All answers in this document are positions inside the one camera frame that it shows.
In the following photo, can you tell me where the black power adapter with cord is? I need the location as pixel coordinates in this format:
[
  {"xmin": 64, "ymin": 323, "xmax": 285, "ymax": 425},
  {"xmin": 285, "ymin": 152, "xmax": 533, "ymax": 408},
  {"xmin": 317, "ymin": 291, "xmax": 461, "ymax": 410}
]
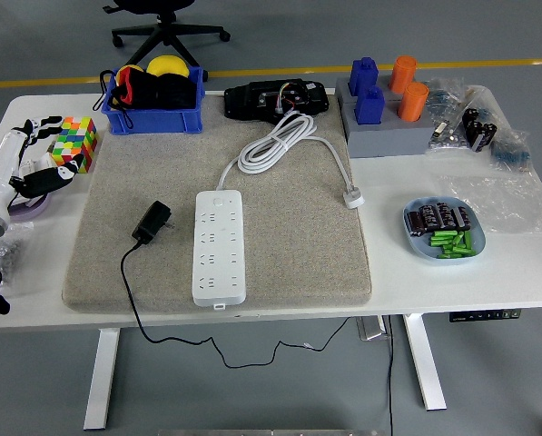
[{"xmin": 119, "ymin": 201, "xmax": 351, "ymax": 369}]

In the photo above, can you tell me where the white power strip with cable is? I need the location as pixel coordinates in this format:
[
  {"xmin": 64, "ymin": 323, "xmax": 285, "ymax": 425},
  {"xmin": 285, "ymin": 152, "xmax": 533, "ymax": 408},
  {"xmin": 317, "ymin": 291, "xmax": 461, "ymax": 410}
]
[{"xmin": 192, "ymin": 111, "xmax": 367, "ymax": 311}]

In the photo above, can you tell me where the clear bag of screws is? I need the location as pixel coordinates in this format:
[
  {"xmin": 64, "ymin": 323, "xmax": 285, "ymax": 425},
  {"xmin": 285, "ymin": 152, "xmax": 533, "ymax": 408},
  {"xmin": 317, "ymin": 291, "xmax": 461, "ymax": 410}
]
[{"xmin": 0, "ymin": 221, "xmax": 34, "ymax": 292}]

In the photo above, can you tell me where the colourful puzzle cube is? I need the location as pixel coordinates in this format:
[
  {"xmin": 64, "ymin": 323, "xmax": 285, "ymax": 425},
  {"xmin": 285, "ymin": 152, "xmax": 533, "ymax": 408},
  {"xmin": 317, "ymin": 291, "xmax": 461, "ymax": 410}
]
[{"xmin": 51, "ymin": 116, "xmax": 99, "ymax": 174}]

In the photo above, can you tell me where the black pouch with red lining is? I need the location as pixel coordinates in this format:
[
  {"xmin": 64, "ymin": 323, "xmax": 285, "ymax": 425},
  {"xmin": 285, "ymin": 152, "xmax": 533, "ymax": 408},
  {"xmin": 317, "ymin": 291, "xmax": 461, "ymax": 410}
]
[{"xmin": 98, "ymin": 67, "xmax": 158, "ymax": 131}]

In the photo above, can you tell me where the blue plastic bin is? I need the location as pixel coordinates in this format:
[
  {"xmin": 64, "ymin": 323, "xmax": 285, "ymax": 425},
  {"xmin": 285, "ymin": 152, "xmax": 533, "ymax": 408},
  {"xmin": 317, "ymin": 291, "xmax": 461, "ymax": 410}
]
[{"xmin": 102, "ymin": 66, "xmax": 207, "ymax": 136}]

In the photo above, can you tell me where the black fabric bundle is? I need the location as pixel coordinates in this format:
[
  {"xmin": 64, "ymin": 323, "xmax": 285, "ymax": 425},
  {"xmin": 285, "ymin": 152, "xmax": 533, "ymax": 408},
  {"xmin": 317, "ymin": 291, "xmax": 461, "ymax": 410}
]
[{"xmin": 154, "ymin": 74, "xmax": 199, "ymax": 110}]

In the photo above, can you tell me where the large yellow ball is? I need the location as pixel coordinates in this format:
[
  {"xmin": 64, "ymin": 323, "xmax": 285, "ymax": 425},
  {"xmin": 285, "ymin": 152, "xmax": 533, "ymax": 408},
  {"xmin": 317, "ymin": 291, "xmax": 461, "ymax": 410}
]
[{"xmin": 146, "ymin": 54, "xmax": 191, "ymax": 79}]

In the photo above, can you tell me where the black office chair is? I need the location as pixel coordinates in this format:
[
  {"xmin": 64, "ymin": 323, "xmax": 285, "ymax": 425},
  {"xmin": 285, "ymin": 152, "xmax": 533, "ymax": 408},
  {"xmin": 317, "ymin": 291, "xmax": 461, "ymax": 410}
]
[{"xmin": 103, "ymin": 0, "xmax": 232, "ymax": 69}]

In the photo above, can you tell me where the white table leg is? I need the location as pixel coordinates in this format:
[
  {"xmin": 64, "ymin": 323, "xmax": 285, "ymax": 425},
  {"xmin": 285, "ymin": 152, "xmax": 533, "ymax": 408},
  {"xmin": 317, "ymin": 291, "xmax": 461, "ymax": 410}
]
[
  {"xmin": 402, "ymin": 313, "xmax": 448, "ymax": 412},
  {"xmin": 83, "ymin": 327, "xmax": 121, "ymax": 431}
]

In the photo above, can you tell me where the grey-brown mat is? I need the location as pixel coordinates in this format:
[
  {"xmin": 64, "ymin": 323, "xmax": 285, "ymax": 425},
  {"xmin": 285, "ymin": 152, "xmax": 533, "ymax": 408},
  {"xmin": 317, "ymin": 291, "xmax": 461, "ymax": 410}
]
[{"xmin": 61, "ymin": 93, "xmax": 374, "ymax": 314}]

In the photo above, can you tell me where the small grey block holder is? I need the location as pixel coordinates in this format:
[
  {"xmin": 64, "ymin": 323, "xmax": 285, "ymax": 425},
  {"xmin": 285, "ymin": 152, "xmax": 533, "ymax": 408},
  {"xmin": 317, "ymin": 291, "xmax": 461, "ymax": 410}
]
[{"xmin": 335, "ymin": 75, "xmax": 401, "ymax": 110}]

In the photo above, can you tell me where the blue plastic block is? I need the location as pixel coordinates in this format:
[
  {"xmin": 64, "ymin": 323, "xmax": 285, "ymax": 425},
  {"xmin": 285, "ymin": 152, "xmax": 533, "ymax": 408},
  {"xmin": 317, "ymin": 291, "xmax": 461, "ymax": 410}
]
[
  {"xmin": 355, "ymin": 85, "xmax": 386, "ymax": 126},
  {"xmin": 348, "ymin": 56, "xmax": 379, "ymax": 97}
]

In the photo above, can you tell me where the large grey block holder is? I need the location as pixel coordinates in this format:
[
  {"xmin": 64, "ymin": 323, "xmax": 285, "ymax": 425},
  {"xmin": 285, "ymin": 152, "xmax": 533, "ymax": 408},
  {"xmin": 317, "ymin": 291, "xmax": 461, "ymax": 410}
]
[{"xmin": 345, "ymin": 100, "xmax": 437, "ymax": 159}]

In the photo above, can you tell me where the metal box under table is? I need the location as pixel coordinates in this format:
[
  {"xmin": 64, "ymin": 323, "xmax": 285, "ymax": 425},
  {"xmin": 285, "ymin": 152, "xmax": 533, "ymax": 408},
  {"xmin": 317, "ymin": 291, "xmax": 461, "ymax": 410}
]
[{"xmin": 355, "ymin": 316, "xmax": 389, "ymax": 342}]

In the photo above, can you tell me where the orange plastic cylinder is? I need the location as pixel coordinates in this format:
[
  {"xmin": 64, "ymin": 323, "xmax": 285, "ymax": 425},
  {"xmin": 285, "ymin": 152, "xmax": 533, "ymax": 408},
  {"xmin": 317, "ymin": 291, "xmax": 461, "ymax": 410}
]
[
  {"xmin": 388, "ymin": 54, "xmax": 419, "ymax": 94},
  {"xmin": 397, "ymin": 81, "xmax": 430, "ymax": 122}
]

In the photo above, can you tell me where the light blue plate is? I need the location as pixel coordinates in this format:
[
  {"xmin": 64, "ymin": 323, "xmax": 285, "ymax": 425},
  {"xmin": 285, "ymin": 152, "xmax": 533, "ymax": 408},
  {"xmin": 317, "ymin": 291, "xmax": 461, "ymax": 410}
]
[{"xmin": 402, "ymin": 195, "xmax": 487, "ymax": 263}]

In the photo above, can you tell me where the clear bag of metal parts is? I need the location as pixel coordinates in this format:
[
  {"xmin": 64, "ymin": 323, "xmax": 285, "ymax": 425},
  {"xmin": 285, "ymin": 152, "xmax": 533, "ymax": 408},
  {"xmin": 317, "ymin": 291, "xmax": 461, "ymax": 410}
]
[{"xmin": 427, "ymin": 118, "xmax": 469, "ymax": 151}]

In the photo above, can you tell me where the clear bag of small parts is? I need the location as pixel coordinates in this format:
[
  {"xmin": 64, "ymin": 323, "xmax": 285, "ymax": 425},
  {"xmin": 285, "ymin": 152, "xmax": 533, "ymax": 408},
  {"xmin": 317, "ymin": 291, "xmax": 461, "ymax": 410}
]
[{"xmin": 422, "ymin": 76, "xmax": 467, "ymax": 122}]

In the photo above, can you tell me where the clear bag of black capacitors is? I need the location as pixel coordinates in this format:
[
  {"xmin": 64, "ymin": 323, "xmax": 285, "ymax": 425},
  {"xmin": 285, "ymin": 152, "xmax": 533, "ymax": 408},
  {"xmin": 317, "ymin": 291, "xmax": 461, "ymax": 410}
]
[{"xmin": 460, "ymin": 85, "xmax": 501, "ymax": 154}]

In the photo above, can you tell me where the empty clear plastic bag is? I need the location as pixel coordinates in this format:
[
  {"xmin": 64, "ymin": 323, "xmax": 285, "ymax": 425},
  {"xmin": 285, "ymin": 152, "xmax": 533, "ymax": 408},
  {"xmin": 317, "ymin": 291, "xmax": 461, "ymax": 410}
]
[{"xmin": 438, "ymin": 172, "xmax": 542, "ymax": 235}]

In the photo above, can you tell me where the black desk control panel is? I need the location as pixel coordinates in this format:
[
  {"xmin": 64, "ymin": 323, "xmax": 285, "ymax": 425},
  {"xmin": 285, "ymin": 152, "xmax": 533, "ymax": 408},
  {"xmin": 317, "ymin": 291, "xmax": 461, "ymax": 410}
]
[{"xmin": 448, "ymin": 309, "xmax": 524, "ymax": 323}]

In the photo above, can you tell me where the clear bag of blue resistors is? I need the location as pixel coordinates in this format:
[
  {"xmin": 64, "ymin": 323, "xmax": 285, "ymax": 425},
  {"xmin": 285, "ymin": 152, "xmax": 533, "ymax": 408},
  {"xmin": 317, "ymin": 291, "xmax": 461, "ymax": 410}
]
[{"xmin": 488, "ymin": 129, "xmax": 533, "ymax": 173}]

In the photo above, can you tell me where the white wall socket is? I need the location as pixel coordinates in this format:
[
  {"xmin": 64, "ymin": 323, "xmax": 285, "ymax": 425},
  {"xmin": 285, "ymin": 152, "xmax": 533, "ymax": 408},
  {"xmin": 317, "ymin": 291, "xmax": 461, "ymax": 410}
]
[{"xmin": 10, "ymin": 193, "xmax": 50, "ymax": 211}]

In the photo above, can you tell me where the black electronic device with wires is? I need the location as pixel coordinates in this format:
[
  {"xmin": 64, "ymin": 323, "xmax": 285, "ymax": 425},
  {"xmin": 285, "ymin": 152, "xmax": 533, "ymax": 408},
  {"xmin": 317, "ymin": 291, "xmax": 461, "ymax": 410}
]
[{"xmin": 223, "ymin": 78, "xmax": 330, "ymax": 124}]

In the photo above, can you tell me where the thin black hanging cable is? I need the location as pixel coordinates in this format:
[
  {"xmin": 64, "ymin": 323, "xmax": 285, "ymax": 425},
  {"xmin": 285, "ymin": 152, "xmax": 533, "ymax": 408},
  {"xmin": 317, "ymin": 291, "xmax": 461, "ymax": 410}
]
[{"xmin": 386, "ymin": 315, "xmax": 395, "ymax": 436}]

